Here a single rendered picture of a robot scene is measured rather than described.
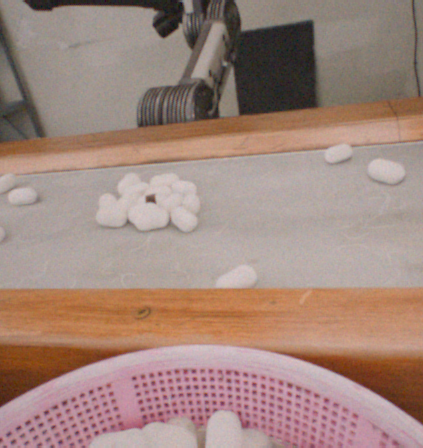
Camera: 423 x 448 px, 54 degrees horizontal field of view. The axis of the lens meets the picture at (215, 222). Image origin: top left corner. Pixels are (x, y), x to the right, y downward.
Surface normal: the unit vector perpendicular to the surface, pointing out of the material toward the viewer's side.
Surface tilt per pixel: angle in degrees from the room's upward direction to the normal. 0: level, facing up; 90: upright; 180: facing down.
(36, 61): 89
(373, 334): 0
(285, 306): 0
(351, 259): 0
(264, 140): 45
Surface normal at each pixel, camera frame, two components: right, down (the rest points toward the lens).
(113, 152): -0.26, -0.26
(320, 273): -0.16, -0.87
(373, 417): -0.75, 0.18
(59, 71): -0.21, 0.50
